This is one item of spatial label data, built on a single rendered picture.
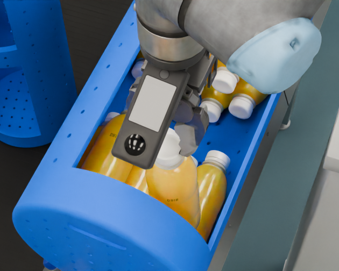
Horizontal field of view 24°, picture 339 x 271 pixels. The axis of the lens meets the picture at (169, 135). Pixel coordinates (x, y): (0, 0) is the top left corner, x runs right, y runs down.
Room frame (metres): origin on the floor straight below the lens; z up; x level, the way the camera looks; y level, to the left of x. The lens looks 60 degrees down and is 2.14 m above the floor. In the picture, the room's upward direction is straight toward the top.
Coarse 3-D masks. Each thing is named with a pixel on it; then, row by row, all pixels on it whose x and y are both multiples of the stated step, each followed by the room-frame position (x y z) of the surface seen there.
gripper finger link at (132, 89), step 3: (132, 84) 0.51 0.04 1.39; (132, 87) 0.50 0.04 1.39; (135, 87) 0.50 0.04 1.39; (129, 90) 0.50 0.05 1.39; (132, 90) 0.50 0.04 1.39; (135, 90) 0.50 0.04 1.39; (129, 93) 0.50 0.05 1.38; (132, 93) 0.50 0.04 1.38; (129, 96) 0.50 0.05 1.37; (132, 96) 0.50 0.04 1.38; (126, 99) 0.50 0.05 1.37; (129, 99) 0.50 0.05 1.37; (126, 102) 0.50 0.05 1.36; (129, 102) 0.50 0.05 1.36; (126, 105) 0.50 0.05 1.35; (129, 105) 0.50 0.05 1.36; (126, 108) 0.50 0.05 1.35
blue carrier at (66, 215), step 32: (128, 32) 0.73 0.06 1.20; (128, 64) 0.66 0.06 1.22; (96, 96) 0.61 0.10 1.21; (64, 128) 0.57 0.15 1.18; (96, 128) 0.55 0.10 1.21; (224, 128) 0.70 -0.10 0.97; (256, 128) 0.66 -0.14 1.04; (64, 160) 0.50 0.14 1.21; (32, 192) 0.47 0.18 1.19; (64, 192) 0.45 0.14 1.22; (96, 192) 0.44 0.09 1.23; (128, 192) 0.44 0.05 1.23; (32, 224) 0.44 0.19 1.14; (64, 224) 0.42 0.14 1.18; (96, 224) 0.40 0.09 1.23; (128, 224) 0.40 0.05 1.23; (160, 224) 0.41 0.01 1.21; (224, 224) 0.46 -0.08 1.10; (64, 256) 0.43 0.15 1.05; (96, 256) 0.41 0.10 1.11; (128, 256) 0.39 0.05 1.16; (160, 256) 0.37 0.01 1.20; (192, 256) 0.39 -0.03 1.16
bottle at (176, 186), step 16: (192, 160) 0.49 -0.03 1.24; (160, 176) 0.46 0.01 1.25; (176, 176) 0.46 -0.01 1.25; (192, 176) 0.47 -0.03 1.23; (160, 192) 0.45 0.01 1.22; (176, 192) 0.45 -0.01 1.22; (192, 192) 0.46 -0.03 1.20; (176, 208) 0.44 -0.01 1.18; (192, 208) 0.45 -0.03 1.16; (192, 224) 0.45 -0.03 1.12
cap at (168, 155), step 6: (168, 138) 0.50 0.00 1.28; (174, 138) 0.50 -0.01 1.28; (162, 144) 0.49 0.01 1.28; (168, 144) 0.49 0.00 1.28; (174, 144) 0.49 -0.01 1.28; (162, 150) 0.48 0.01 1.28; (168, 150) 0.48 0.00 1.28; (174, 150) 0.48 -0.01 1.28; (162, 156) 0.47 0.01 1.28; (168, 156) 0.47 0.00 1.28; (174, 156) 0.47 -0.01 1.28; (180, 156) 0.47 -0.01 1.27; (162, 162) 0.47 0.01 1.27; (168, 162) 0.46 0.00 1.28; (174, 162) 0.47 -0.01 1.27
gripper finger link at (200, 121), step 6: (192, 108) 0.47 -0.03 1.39; (198, 108) 0.47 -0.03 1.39; (198, 114) 0.46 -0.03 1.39; (204, 114) 0.47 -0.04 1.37; (192, 120) 0.47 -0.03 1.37; (198, 120) 0.46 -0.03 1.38; (204, 120) 0.47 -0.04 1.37; (198, 126) 0.46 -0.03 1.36; (204, 126) 0.46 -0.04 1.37; (198, 132) 0.46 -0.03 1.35; (204, 132) 0.46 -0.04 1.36; (198, 138) 0.46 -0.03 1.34; (198, 144) 0.46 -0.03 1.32
